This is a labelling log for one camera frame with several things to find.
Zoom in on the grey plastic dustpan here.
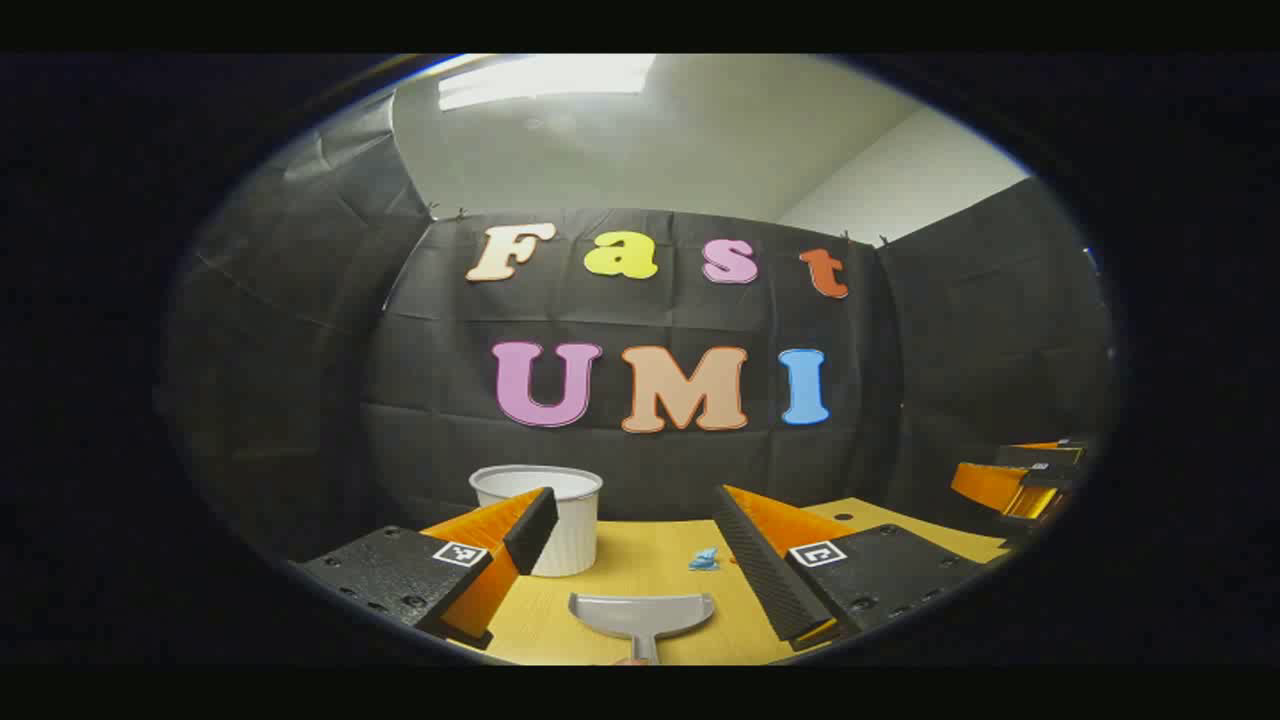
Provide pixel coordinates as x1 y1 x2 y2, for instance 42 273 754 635
568 592 716 666

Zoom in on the ceiling light panel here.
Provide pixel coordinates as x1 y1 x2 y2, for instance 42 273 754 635
437 55 658 112

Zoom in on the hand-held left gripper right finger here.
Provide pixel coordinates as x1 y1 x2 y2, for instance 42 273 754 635
710 484 989 653

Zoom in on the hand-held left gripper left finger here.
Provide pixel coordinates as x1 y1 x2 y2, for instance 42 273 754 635
295 487 559 651

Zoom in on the wooden desktop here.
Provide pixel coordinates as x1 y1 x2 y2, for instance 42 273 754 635
450 497 1011 666

